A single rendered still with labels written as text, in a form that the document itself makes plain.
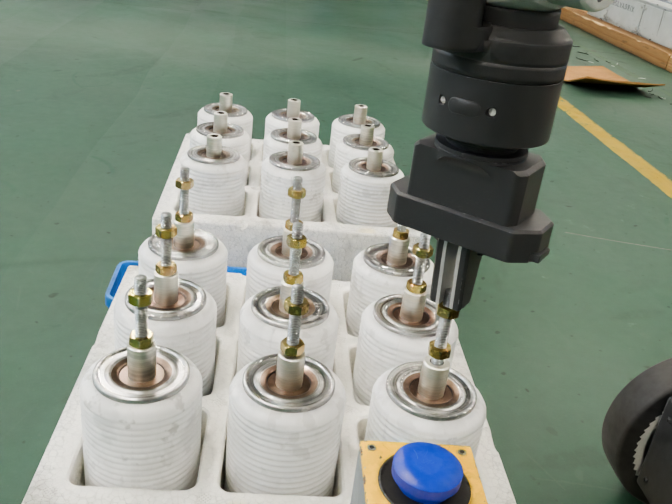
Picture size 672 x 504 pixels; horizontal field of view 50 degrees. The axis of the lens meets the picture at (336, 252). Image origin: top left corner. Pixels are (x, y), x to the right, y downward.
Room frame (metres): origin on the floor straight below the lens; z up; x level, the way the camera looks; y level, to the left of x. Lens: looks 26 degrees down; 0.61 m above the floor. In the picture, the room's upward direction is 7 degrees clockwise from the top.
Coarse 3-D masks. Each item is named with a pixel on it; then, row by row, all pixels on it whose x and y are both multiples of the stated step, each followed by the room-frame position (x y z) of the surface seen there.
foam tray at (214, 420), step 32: (128, 288) 0.72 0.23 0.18; (224, 320) 0.68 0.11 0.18; (96, 352) 0.59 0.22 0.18; (224, 352) 0.61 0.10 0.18; (352, 352) 0.65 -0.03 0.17; (224, 384) 0.56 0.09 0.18; (352, 384) 0.59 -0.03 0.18; (64, 416) 0.49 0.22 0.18; (224, 416) 0.52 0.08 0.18; (352, 416) 0.54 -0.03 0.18; (64, 448) 0.45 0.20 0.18; (224, 448) 0.48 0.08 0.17; (352, 448) 0.49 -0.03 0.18; (480, 448) 0.51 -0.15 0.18; (32, 480) 0.42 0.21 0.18; (64, 480) 0.42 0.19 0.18; (224, 480) 0.51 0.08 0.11; (352, 480) 0.45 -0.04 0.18
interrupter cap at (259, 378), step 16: (256, 368) 0.49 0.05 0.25; (272, 368) 0.50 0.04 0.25; (304, 368) 0.50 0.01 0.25; (320, 368) 0.50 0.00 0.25; (256, 384) 0.47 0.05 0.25; (272, 384) 0.48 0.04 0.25; (304, 384) 0.48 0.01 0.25; (320, 384) 0.48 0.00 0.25; (256, 400) 0.45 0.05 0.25; (272, 400) 0.45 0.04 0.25; (288, 400) 0.45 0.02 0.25; (304, 400) 0.46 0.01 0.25; (320, 400) 0.46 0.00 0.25
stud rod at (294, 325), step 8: (296, 288) 0.48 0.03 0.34; (304, 288) 0.48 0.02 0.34; (296, 296) 0.48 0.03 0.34; (296, 320) 0.48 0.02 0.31; (288, 328) 0.48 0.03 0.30; (296, 328) 0.48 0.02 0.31; (288, 336) 0.48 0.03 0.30; (296, 336) 0.48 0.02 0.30; (288, 344) 0.48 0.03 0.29; (296, 344) 0.48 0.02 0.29
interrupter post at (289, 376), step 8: (280, 352) 0.48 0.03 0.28; (304, 352) 0.48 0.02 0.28; (280, 360) 0.47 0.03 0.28; (288, 360) 0.47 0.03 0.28; (296, 360) 0.47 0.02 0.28; (304, 360) 0.48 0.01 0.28; (280, 368) 0.47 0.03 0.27; (288, 368) 0.47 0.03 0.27; (296, 368) 0.47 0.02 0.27; (280, 376) 0.47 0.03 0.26; (288, 376) 0.47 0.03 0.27; (296, 376) 0.47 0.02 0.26; (280, 384) 0.47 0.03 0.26; (288, 384) 0.47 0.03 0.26; (296, 384) 0.47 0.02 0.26
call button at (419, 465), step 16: (400, 448) 0.33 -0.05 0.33; (416, 448) 0.33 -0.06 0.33; (432, 448) 0.33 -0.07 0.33; (400, 464) 0.31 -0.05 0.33; (416, 464) 0.32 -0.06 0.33; (432, 464) 0.32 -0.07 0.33; (448, 464) 0.32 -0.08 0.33; (400, 480) 0.31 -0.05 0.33; (416, 480) 0.30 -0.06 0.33; (432, 480) 0.30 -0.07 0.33; (448, 480) 0.31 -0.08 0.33; (416, 496) 0.30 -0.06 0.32; (432, 496) 0.30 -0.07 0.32; (448, 496) 0.30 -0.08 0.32
